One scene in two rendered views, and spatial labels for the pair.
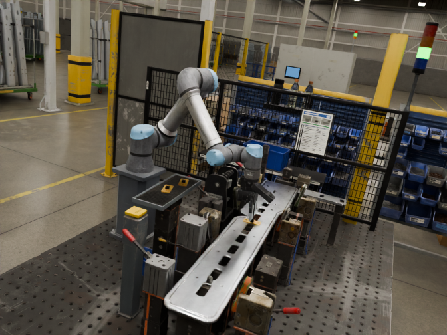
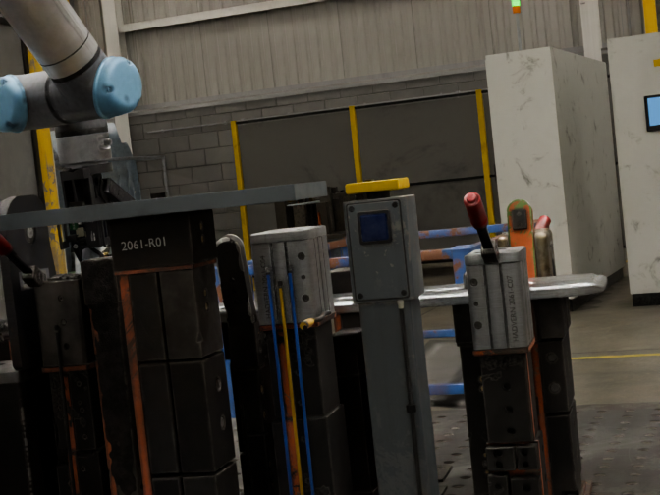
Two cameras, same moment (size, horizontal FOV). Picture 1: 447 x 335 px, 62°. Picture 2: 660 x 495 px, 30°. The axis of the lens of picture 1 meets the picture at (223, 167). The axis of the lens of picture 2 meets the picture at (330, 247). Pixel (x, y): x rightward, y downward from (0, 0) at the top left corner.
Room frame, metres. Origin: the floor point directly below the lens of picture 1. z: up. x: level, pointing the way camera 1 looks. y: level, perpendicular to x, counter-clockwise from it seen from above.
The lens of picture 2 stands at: (1.37, 1.66, 1.16)
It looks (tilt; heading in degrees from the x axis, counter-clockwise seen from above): 3 degrees down; 267
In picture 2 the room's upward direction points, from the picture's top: 6 degrees counter-clockwise
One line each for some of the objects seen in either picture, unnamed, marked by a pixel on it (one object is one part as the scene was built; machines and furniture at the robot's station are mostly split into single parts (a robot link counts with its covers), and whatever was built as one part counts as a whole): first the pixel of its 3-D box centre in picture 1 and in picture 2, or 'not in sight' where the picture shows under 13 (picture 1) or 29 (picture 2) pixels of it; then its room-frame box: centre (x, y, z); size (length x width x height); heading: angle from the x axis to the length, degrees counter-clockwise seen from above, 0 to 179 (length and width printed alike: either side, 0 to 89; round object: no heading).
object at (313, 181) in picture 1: (261, 165); not in sight; (2.52, -0.26, 1.01); 0.90 x 0.22 x 0.03; 72
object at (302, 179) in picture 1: (298, 201); not in sight; (2.26, -0.53, 0.88); 0.08 x 0.08 x 0.36; 72
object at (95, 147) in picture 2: (252, 173); (86, 150); (1.61, -0.13, 1.25); 0.08 x 0.08 x 0.05
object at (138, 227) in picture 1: (132, 266); (399, 394); (1.24, 0.30, 0.92); 0.08 x 0.08 x 0.44; 72
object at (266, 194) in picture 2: (169, 190); (159, 205); (1.48, 0.22, 1.16); 0.37 x 0.14 x 0.02; 162
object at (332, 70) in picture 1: (310, 84); not in sight; (8.57, -1.69, 1.22); 1.60 x 0.54 x 2.45; 68
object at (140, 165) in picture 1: (140, 159); not in sight; (1.86, 0.44, 1.15); 0.15 x 0.15 x 0.10
